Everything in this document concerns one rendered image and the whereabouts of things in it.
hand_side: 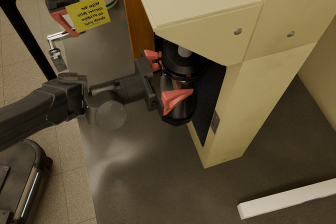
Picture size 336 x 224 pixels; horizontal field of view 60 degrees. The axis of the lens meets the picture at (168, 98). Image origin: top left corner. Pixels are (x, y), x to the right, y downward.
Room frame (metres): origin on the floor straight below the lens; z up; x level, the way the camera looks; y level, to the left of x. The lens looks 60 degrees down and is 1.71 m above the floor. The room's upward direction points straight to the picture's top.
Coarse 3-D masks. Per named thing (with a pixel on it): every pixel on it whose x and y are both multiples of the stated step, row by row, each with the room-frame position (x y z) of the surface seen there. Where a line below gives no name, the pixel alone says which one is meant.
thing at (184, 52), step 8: (168, 48) 0.37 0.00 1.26; (176, 48) 0.38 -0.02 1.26; (184, 48) 0.35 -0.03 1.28; (168, 56) 0.35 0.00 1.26; (176, 56) 0.35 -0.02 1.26; (184, 56) 0.35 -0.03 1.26; (192, 56) 0.36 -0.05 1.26; (200, 56) 0.36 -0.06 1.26; (168, 64) 0.34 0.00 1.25; (176, 64) 0.34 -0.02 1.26; (184, 64) 0.34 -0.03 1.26; (192, 64) 0.34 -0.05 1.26; (200, 64) 0.34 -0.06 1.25; (176, 72) 0.33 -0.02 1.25; (184, 72) 0.32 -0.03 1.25; (192, 72) 0.33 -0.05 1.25
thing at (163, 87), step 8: (168, 40) 0.41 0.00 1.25; (160, 48) 0.39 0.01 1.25; (160, 56) 0.36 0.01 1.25; (160, 64) 0.34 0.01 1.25; (208, 64) 0.35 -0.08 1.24; (160, 72) 0.37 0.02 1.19; (168, 72) 0.33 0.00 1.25; (200, 72) 0.33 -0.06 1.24; (160, 80) 0.36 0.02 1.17; (168, 80) 0.33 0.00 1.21; (176, 80) 0.32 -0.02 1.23; (192, 80) 0.32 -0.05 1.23; (200, 80) 0.34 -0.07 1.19; (160, 88) 0.35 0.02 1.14; (168, 88) 0.33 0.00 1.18; (176, 88) 0.32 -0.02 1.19; (184, 88) 0.32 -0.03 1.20; (160, 96) 0.35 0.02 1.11; (192, 96) 0.33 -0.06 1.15; (184, 104) 0.32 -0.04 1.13; (192, 104) 0.33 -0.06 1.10; (168, 112) 0.33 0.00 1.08; (176, 112) 0.32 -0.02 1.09; (184, 112) 0.32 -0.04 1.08
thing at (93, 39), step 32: (32, 0) 0.41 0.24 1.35; (64, 0) 0.43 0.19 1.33; (96, 0) 0.46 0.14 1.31; (128, 0) 0.48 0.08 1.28; (32, 32) 0.40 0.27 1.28; (64, 32) 0.42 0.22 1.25; (96, 32) 0.45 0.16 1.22; (128, 32) 0.48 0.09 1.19; (96, 64) 0.44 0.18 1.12; (128, 64) 0.47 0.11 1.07
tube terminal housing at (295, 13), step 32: (288, 0) 0.24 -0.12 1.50; (320, 0) 0.25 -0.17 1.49; (256, 32) 0.23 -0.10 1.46; (288, 32) 0.24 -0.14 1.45; (320, 32) 0.26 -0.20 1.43; (256, 64) 0.23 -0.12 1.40; (288, 64) 0.25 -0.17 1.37; (224, 96) 0.24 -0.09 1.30; (256, 96) 0.24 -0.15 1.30; (192, 128) 0.32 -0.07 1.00; (224, 128) 0.23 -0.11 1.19; (256, 128) 0.26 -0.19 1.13; (224, 160) 0.24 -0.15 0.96
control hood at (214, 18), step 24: (144, 0) 0.23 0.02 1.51; (168, 0) 0.23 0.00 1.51; (192, 0) 0.23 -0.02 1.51; (216, 0) 0.23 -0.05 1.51; (240, 0) 0.23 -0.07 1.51; (168, 24) 0.20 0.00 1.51; (192, 24) 0.20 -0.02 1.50; (216, 24) 0.21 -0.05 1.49; (240, 24) 0.22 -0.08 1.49; (192, 48) 0.20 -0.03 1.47; (216, 48) 0.21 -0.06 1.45; (240, 48) 0.22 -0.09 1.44
